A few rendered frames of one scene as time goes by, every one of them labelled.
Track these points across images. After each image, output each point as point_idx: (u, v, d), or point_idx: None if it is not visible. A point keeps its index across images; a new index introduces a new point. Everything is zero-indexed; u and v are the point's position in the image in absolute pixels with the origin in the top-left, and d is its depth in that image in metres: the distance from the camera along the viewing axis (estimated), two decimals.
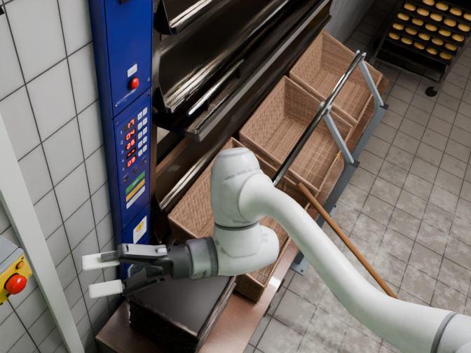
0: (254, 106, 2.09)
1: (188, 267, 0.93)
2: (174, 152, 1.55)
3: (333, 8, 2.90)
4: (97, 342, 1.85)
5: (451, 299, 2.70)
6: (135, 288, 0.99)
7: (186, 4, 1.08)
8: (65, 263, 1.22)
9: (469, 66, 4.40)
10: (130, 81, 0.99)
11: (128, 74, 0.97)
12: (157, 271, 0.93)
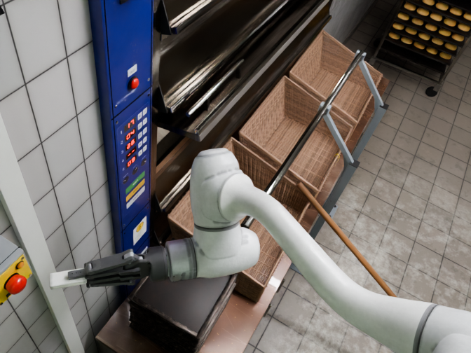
0: (254, 106, 2.09)
1: (166, 269, 0.92)
2: (174, 152, 1.55)
3: (333, 8, 2.90)
4: (97, 342, 1.85)
5: (451, 299, 2.70)
6: (104, 281, 0.94)
7: (186, 4, 1.08)
8: (65, 263, 1.22)
9: (469, 66, 4.40)
10: (130, 81, 0.99)
11: (128, 74, 0.97)
12: (135, 273, 0.92)
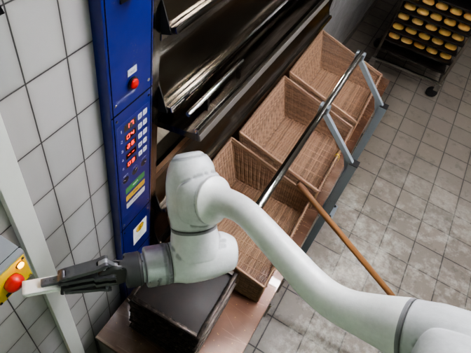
0: (254, 106, 2.09)
1: (142, 275, 0.91)
2: (174, 152, 1.55)
3: (333, 8, 2.90)
4: (97, 342, 1.85)
5: (451, 299, 2.70)
6: (80, 288, 0.92)
7: (186, 4, 1.08)
8: (65, 263, 1.22)
9: (469, 66, 4.40)
10: (130, 81, 0.99)
11: (128, 74, 0.97)
12: (110, 279, 0.90)
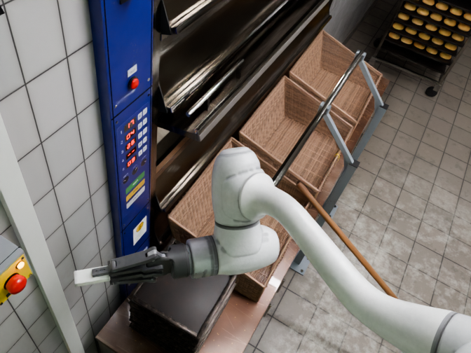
0: (254, 106, 2.09)
1: (188, 267, 0.93)
2: (174, 152, 1.55)
3: (333, 8, 2.90)
4: (97, 342, 1.85)
5: (451, 299, 2.70)
6: (127, 279, 0.95)
7: (186, 4, 1.08)
8: (65, 263, 1.22)
9: (469, 66, 4.40)
10: (130, 81, 0.99)
11: (128, 74, 0.97)
12: (158, 270, 0.93)
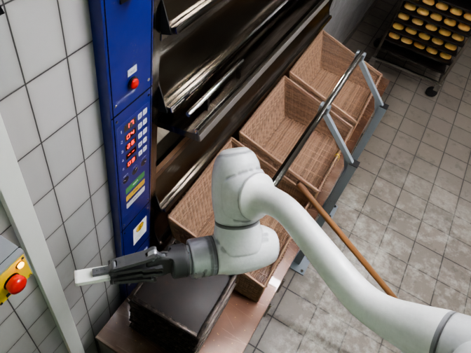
0: (254, 106, 2.09)
1: (188, 266, 0.94)
2: (174, 152, 1.55)
3: (333, 8, 2.90)
4: (97, 342, 1.85)
5: (451, 299, 2.70)
6: (127, 279, 0.95)
7: (186, 4, 1.08)
8: (65, 263, 1.22)
9: (469, 66, 4.40)
10: (130, 81, 0.99)
11: (128, 74, 0.97)
12: (158, 270, 0.93)
